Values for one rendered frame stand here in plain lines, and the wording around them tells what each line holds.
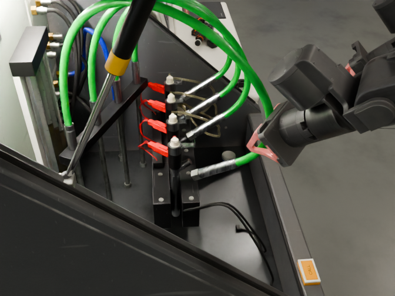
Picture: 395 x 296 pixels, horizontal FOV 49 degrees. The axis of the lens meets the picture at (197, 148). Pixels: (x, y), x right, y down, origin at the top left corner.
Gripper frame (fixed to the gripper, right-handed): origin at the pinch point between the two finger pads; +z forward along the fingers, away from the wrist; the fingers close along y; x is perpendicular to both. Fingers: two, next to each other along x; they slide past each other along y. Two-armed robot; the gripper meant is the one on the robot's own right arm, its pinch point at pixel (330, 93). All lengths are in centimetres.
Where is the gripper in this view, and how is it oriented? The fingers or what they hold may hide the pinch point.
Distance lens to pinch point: 88.1
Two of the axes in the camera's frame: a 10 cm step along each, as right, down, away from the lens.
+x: -1.8, 6.2, -7.6
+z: -7.1, 4.5, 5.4
